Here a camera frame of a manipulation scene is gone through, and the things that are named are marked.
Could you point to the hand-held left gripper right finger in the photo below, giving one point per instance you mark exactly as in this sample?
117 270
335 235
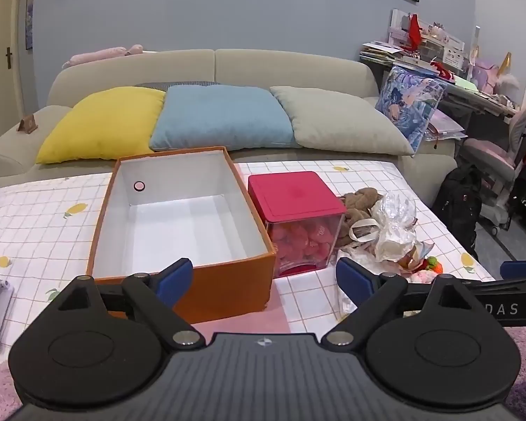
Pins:
353 277

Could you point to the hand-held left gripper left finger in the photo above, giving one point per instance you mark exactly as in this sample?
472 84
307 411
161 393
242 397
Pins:
175 277

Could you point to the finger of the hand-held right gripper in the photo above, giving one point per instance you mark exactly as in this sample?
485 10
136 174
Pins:
521 269

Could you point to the orange cardboard box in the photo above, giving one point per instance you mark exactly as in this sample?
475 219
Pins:
179 228

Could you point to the brown plush toy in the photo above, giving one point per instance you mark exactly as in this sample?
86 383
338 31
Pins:
359 204

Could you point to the pile of pink plush pieces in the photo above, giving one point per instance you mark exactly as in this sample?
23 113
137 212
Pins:
304 239

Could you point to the small pink white plush toy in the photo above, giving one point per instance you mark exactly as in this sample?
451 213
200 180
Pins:
422 276

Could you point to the clear plastic bag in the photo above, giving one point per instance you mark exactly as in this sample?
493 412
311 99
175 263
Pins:
394 219

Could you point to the small red orange plush toy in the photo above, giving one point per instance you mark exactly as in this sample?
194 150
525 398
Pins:
433 265

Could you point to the black backpack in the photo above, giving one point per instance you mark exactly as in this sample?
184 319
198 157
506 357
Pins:
458 201

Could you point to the red lidded clear box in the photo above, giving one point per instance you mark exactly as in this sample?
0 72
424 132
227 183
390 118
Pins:
293 195

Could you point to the pink grey desk chair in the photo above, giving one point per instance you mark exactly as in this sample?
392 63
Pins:
491 153

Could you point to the grey pillow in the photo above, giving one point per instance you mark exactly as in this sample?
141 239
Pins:
342 123

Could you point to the clear bags of papers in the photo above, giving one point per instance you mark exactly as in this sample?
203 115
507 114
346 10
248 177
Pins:
445 125

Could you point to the yellow pillow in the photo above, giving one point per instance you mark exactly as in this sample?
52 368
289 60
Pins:
101 123

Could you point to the grey desk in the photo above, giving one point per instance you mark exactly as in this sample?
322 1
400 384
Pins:
477 101

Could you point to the silver phone stand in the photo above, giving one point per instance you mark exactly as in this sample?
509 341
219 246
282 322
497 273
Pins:
2 298

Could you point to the blue printed pillow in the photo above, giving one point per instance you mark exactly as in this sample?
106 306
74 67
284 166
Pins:
410 96

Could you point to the white feathery toy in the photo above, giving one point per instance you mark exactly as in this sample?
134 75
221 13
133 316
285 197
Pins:
508 76

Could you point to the green paper sheet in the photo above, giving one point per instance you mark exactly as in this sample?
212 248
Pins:
464 84

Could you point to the grey striped cushion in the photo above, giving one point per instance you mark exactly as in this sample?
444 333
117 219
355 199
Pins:
179 83

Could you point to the purple backpack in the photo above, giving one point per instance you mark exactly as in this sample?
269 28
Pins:
485 74

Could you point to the small brown holder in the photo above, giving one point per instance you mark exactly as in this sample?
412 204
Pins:
27 124

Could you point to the beige sofa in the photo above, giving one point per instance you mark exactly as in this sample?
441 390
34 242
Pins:
245 65

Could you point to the stack of books and papers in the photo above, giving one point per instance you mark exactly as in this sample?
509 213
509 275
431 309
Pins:
385 52

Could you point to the long pink plush toy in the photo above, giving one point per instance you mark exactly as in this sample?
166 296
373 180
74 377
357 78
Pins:
101 55

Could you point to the red hanging decoration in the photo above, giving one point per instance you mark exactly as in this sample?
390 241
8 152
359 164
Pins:
414 30

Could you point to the narrow wall poster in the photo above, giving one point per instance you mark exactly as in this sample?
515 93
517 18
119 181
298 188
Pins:
29 26

